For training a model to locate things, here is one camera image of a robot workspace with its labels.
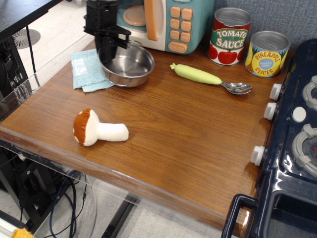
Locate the yellow sponge object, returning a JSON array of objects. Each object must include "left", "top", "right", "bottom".
[{"left": 11, "top": 228, "right": 34, "bottom": 238}]

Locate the plush brown mushroom toy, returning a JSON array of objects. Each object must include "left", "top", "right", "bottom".
[{"left": 73, "top": 109, "right": 129, "bottom": 146}]

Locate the silver steel pot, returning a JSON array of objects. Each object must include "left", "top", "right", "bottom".
[{"left": 98, "top": 40, "right": 155, "bottom": 88}]

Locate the green handled metal spoon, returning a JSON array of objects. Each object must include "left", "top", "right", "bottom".
[{"left": 170, "top": 63, "right": 253, "bottom": 95}]

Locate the dark blue toy stove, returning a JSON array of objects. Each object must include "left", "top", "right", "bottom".
[{"left": 222, "top": 39, "right": 317, "bottom": 238}]

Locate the light blue folded towel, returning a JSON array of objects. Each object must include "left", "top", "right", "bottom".
[{"left": 71, "top": 49, "right": 114, "bottom": 93}]

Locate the black cable under table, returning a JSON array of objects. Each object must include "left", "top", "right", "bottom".
[{"left": 44, "top": 173, "right": 87, "bottom": 238}]

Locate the white stove knob bottom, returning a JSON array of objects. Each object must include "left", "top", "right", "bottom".
[{"left": 251, "top": 146, "right": 265, "bottom": 166}]

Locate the white stove knob middle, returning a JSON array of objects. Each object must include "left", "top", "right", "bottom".
[{"left": 264, "top": 102, "right": 277, "bottom": 120}]

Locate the toy microwave teal and cream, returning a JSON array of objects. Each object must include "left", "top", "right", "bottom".
[{"left": 117, "top": 0, "right": 214, "bottom": 55}]

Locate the clear acrylic table guard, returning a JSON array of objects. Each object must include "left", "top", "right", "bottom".
[{"left": 0, "top": 35, "right": 147, "bottom": 203}]

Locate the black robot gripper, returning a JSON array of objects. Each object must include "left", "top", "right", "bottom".
[{"left": 84, "top": 0, "right": 131, "bottom": 63}]

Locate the white stove knob top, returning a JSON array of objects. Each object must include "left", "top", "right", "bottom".
[{"left": 270, "top": 83, "right": 282, "bottom": 101}]

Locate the black table leg frame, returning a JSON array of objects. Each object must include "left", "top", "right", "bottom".
[{"left": 101, "top": 198, "right": 140, "bottom": 238}]

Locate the white stove knob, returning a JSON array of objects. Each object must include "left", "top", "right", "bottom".
[
  {"left": 264, "top": 102, "right": 277, "bottom": 120},
  {"left": 251, "top": 146, "right": 265, "bottom": 166},
  {"left": 270, "top": 83, "right": 282, "bottom": 101}
]

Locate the blue cable under table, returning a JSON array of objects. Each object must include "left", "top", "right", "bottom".
[{"left": 49, "top": 173, "right": 77, "bottom": 238}]

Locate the tomato sauce can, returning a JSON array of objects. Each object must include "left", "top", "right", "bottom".
[{"left": 208, "top": 7, "right": 252, "bottom": 65}]

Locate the black desk top left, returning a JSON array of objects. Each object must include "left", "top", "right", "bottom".
[{"left": 0, "top": 0, "right": 61, "bottom": 42}]

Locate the pineapple slices can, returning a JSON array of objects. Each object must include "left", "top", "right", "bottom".
[{"left": 245, "top": 31, "right": 291, "bottom": 78}]

